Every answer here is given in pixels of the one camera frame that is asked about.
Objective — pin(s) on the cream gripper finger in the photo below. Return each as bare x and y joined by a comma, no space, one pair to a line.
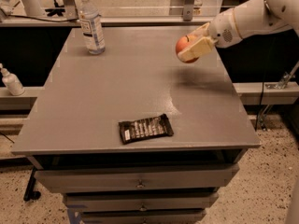
201,31
197,48

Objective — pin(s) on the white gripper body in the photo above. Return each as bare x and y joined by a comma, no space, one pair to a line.
223,28

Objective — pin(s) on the red apple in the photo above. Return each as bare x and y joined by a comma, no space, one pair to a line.
183,42

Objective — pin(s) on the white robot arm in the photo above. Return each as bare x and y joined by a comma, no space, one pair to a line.
254,17

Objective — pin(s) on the black rxbar chocolate wrapper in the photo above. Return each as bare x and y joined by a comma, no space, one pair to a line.
145,129

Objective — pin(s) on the clear plastic water bottle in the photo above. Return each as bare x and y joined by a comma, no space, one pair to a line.
91,26

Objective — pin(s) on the black office chair base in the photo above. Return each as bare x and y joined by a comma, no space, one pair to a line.
54,5

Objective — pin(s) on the grey drawer cabinet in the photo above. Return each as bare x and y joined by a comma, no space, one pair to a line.
74,123

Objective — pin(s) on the bottom grey drawer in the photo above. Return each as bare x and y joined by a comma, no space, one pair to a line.
182,216

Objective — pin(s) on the grey drawer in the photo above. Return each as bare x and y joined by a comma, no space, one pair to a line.
182,216
140,202
137,178

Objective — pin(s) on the middle grey drawer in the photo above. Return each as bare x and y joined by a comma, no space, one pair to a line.
140,202

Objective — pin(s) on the white pump dispenser bottle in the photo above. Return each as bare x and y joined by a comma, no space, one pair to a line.
11,82

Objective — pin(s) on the top grey drawer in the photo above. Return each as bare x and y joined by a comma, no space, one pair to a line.
137,178

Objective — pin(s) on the black cabinet foot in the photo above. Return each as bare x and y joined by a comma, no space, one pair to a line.
30,192

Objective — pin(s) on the grey metal post right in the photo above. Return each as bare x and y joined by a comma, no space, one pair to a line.
187,10

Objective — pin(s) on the grey metal post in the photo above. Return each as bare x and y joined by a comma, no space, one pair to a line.
187,10
70,9

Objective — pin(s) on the metal bracket strut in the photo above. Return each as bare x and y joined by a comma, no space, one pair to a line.
282,84

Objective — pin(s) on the grey metal post left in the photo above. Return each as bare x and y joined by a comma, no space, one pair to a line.
70,9

